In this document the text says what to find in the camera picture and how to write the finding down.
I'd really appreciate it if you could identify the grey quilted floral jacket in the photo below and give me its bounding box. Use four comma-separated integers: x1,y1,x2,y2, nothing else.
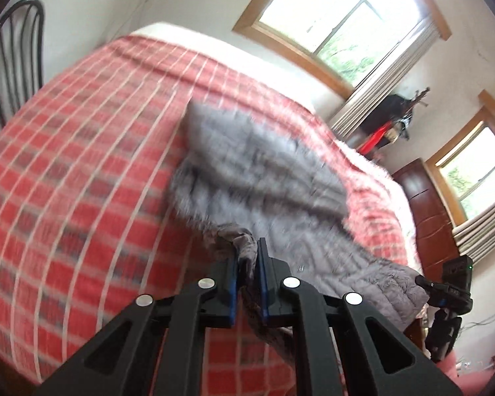
166,99,431,370

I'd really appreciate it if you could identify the coat rack with clothes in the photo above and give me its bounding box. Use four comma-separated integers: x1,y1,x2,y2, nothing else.
357,87,430,157

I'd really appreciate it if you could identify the dark wooden cabinet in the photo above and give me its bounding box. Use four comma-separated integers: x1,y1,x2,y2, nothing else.
392,159,460,281

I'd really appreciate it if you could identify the small wooden framed window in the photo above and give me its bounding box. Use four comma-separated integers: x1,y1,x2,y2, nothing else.
426,90,495,226

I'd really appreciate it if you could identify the red plaid bed blanket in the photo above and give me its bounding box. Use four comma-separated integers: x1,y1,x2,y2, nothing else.
0,35,420,395

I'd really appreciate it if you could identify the white window curtain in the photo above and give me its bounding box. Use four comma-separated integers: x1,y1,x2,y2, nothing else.
328,16,439,139

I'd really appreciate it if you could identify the large wooden framed window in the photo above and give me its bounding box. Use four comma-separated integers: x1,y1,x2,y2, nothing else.
233,0,451,99

